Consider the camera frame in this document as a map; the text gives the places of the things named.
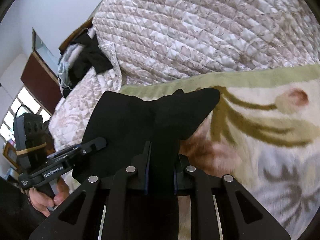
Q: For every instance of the black pants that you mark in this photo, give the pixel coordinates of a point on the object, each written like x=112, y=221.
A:
x=127, y=123

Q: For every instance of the left hand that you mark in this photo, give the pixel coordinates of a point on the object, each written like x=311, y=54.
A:
x=41, y=202

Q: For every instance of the quilted floral beige comforter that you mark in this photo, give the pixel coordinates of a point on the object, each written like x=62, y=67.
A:
x=157, y=41

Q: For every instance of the black garment on pile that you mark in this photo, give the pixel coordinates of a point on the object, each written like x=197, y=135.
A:
x=90, y=56

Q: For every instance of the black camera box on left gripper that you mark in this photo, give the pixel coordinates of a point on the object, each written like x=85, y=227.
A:
x=30, y=144

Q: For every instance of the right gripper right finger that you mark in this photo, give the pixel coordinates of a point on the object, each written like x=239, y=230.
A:
x=181, y=181

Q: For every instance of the light grey clothes pile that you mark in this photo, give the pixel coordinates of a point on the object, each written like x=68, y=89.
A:
x=69, y=56

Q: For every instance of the floral fleece blanket green border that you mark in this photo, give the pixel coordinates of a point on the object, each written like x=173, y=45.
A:
x=265, y=132

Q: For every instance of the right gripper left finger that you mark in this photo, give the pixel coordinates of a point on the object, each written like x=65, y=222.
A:
x=142, y=162

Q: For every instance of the window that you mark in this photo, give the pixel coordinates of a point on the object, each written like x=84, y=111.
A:
x=11, y=108

